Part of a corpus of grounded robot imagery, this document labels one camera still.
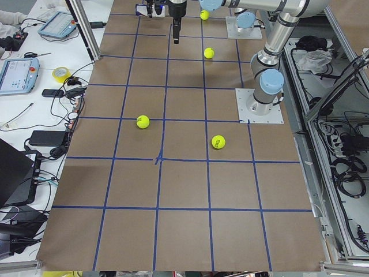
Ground black phone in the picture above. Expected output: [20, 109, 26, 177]
[42, 89, 65, 98]

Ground metal base plate arm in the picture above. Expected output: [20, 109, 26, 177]
[235, 88, 284, 124]
[225, 16, 262, 40]

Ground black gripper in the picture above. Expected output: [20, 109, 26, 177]
[168, 0, 187, 44]
[146, 0, 167, 15]

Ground black laptop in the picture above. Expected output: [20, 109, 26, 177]
[1, 140, 41, 207]

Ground tennis ball near can side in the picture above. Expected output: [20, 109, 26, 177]
[136, 115, 150, 129]

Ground tennis ball near arm bases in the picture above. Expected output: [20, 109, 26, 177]
[204, 47, 215, 59]

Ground yellow tape roll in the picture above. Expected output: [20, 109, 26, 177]
[52, 66, 71, 84]

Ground tennis ball centre table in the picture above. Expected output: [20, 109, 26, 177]
[211, 134, 226, 149]

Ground brown paper table cover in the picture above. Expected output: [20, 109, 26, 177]
[37, 1, 325, 272]

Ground blue teach pendant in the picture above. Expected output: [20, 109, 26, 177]
[1, 58, 40, 96]
[37, 12, 77, 39]

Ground tennis ball far corner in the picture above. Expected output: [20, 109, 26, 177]
[199, 10, 210, 21]

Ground aluminium frame post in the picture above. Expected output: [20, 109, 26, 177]
[65, 0, 100, 62]

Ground black power adapter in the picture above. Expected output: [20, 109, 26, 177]
[29, 130, 66, 147]

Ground white blue tennis ball can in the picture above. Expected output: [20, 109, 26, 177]
[135, 4, 165, 18]

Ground black handled scissors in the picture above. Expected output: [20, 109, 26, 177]
[24, 52, 51, 58]

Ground blue teach pendant near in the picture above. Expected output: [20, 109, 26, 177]
[1, 58, 40, 96]

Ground blue teach pendant far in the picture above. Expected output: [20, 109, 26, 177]
[37, 12, 77, 39]

